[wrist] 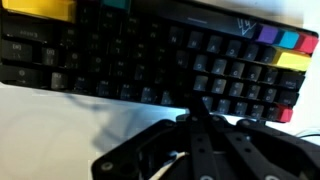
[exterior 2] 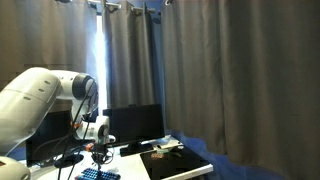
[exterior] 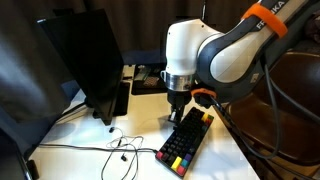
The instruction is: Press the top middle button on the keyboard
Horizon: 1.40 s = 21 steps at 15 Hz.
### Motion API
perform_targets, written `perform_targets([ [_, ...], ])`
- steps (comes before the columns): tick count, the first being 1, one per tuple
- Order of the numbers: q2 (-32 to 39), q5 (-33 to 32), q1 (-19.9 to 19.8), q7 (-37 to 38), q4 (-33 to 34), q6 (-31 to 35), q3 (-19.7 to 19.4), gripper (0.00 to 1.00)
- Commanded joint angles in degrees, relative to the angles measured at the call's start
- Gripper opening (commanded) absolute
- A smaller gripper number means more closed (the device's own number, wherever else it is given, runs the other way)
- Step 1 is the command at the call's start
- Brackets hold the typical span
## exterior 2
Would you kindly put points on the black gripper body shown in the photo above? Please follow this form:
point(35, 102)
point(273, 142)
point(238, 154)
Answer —
point(99, 150)

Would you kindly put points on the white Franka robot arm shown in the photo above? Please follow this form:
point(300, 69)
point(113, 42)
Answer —
point(30, 100)

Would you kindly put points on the black monitor with rectangular stand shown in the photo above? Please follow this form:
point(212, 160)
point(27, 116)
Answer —
point(135, 124)

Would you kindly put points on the black monitor with round stand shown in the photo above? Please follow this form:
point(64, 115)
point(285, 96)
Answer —
point(50, 136)

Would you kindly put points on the small colourful object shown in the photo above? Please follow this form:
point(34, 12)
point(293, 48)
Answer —
point(156, 155)

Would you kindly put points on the black desk mat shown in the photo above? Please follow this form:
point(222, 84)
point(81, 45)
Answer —
point(175, 162)

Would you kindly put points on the black computer mouse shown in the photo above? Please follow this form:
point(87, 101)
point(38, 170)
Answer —
point(175, 154)

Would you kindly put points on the narrow grey curtain panel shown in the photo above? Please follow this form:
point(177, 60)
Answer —
point(130, 56)

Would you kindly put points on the metal curtain rod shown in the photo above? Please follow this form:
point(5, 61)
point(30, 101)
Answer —
point(113, 4)

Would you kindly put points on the wide grey curtain panel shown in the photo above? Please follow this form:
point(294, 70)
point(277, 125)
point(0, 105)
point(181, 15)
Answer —
point(240, 80)

